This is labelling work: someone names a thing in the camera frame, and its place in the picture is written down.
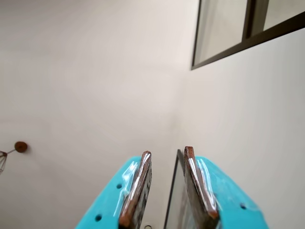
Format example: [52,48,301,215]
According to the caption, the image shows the round wooden wall lamp mount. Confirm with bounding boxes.
[14,141,28,153]

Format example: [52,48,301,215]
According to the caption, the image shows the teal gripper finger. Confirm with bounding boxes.
[183,146,270,229]
[75,150,153,229]

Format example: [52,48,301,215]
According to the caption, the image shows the black framed glass panel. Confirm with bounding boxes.
[163,149,189,229]

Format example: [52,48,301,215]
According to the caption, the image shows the black framed interior window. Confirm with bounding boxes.
[190,0,305,71]

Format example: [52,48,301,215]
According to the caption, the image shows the wire cage lamp shade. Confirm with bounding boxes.
[0,149,15,176]

